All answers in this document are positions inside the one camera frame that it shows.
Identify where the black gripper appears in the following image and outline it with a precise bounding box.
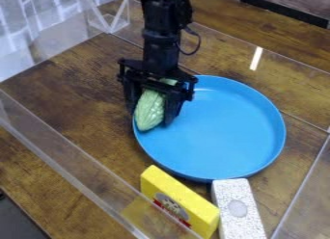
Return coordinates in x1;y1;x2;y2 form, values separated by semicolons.
118;59;199;125

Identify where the green bitter gourd toy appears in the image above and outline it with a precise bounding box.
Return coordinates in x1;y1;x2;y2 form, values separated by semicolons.
134;89;166;131

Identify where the blue round tray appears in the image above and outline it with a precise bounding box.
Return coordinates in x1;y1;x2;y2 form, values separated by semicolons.
134;75;286;182

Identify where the white speckled block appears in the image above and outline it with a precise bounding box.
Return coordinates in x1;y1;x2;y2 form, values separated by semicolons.
211;178;267;239

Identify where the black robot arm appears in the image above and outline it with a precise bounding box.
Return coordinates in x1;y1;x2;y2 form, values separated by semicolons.
118;0;202;125

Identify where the white curtain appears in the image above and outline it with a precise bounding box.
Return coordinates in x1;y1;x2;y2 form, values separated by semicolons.
0;0;128;82

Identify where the yellow sponge block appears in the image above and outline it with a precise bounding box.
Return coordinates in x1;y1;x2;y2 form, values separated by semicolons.
139;164;222;239

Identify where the black cable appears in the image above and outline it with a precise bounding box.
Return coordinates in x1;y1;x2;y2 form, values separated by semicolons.
176;25;202;56

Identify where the clear acrylic enclosure wall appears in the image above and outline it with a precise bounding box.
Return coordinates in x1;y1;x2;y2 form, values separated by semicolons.
0;0;330;239

